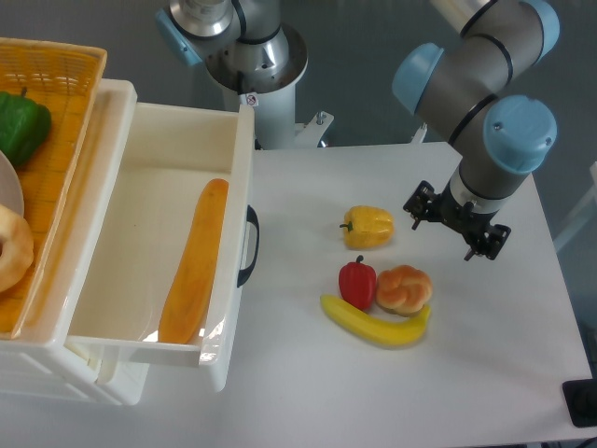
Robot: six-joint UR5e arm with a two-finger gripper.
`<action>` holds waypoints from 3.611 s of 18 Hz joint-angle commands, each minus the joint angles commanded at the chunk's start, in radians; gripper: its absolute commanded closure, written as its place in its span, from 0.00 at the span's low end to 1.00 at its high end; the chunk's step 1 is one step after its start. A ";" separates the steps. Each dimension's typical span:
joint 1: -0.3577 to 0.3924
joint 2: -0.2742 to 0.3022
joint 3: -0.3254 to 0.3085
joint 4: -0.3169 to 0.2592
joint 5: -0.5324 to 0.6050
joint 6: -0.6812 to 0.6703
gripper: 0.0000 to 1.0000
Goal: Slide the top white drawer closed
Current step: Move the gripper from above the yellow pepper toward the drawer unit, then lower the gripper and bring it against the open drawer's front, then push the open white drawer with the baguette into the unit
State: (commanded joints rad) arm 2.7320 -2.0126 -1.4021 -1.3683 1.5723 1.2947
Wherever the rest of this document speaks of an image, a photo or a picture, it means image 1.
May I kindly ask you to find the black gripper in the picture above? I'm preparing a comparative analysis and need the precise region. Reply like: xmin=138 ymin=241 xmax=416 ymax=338
xmin=403 ymin=181 xmax=511 ymax=261

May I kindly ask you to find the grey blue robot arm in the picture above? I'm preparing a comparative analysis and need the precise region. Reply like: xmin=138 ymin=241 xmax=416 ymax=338
xmin=392 ymin=1 xmax=561 ymax=259

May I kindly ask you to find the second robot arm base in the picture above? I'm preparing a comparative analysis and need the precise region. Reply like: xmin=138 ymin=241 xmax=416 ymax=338
xmin=155 ymin=1 xmax=334 ymax=149

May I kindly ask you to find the white top drawer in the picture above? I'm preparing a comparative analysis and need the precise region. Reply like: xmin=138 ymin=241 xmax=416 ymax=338
xmin=67 ymin=104 xmax=255 ymax=391

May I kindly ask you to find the white plastic drawer cabinet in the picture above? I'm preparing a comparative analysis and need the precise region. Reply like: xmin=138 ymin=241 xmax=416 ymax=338
xmin=1 ymin=79 xmax=148 ymax=405

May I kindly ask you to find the knotted bread roll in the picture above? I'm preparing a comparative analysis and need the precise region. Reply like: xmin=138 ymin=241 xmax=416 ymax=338
xmin=375 ymin=265 xmax=433 ymax=316

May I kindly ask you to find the yellow bell pepper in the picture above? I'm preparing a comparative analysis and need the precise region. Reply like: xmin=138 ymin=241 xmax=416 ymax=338
xmin=339 ymin=205 xmax=395 ymax=249

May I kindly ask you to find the red bell pepper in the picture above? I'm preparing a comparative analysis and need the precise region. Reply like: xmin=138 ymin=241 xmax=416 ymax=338
xmin=338 ymin=255 xmax=377 ymax=311

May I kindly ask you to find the yellow banana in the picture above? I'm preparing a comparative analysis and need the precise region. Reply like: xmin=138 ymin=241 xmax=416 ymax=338
xmin=320 ymin=294 xmax=431 ymax=348

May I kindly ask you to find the black device at table edge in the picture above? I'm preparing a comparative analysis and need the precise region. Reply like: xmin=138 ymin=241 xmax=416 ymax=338
xmin=562 ymin=379 xmax=597 ymax=427

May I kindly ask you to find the long orange baguette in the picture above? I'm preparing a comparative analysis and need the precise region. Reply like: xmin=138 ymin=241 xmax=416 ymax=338
xmin=158 ymin=178 xmax=229 ymax=344

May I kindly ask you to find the orange woven basket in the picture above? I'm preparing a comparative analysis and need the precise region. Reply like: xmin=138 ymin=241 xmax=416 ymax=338
xmin=1 ymin=37 xmax=107 ymax=340

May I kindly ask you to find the beige bagel bread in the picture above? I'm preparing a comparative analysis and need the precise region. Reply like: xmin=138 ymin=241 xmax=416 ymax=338
xmin=1 ymin=205 xmax=35 ymax=292

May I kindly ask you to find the green bell pepper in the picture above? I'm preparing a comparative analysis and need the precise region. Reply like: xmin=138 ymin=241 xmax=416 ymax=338
xmin=0 ymin=87 xmax=51 ymax=168

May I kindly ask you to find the grey plate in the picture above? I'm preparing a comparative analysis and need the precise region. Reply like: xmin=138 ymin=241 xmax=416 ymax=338
xmin=0 ymin=153 xmax=24 ymax=217

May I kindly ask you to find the black drawer handle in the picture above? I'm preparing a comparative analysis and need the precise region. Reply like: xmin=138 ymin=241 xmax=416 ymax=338
xmin=237 ymin=205 xmax=260 ymax=287

